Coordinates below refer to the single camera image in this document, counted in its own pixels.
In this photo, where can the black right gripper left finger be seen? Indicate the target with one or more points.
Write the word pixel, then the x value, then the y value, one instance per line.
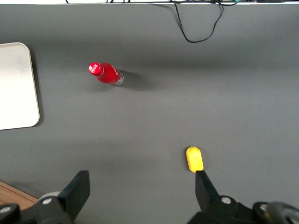
pixel 74 193

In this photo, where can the white plastic tray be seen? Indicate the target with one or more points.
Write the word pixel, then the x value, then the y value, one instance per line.
pixel 15 86

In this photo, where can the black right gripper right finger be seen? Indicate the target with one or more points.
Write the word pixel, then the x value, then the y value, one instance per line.
pixel 208 193

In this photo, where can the yellow plastic banana piece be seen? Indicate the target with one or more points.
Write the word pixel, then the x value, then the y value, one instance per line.
pixel 194 159

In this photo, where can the red soda bottle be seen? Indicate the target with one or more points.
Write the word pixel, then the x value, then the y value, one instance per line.
pixel 106 73

